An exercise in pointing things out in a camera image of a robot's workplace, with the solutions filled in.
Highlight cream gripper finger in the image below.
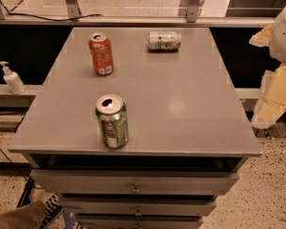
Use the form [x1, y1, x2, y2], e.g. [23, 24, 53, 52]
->
[251, 63, 286, 129]
[249, 24, 273, 47]

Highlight red coke can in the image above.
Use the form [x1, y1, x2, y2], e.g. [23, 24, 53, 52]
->
[89, 31, 114, 75]

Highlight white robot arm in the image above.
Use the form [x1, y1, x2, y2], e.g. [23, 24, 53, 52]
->
[249, 7, 286, 129]

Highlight green upright soda can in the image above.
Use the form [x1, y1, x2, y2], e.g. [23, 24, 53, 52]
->
[95, 94, 129, 149]

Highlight grey metal railing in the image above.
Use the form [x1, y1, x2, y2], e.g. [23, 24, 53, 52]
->
[0, 0, 286, 28]

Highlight grey drawer cabinet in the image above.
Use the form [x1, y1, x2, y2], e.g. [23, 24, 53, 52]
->
[8, 27, 263, 229]

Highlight middle grey drawer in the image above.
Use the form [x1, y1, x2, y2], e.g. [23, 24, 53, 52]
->
[60, 197, 215, 217]

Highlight grey drawer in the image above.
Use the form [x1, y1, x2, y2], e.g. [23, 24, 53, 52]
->
[60, 197, 215, 217]
[76, 215, 203, 229]
[31, 170, 238, 196]

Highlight top grey drawer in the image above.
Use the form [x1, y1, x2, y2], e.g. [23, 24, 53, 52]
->
[31, 170, 238, 196]

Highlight bottom grey drawer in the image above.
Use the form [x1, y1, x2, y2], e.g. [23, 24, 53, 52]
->
[76, 215, 203, 229]

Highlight white pump soap bottle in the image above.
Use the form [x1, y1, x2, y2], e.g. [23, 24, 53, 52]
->
[0, 61, 26, 94]

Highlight checkered shoe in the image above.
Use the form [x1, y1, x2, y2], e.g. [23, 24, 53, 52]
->
[39, 195, 63, 229]

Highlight khaki trouser leg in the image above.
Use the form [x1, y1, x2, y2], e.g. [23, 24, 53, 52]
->
[0, 200, 46, 229]

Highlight black cable on rail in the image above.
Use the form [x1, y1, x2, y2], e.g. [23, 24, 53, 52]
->
[0, 0, 103, 22]

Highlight black cable on floor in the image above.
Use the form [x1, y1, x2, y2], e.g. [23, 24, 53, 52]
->
[0, 111, 34, 183]

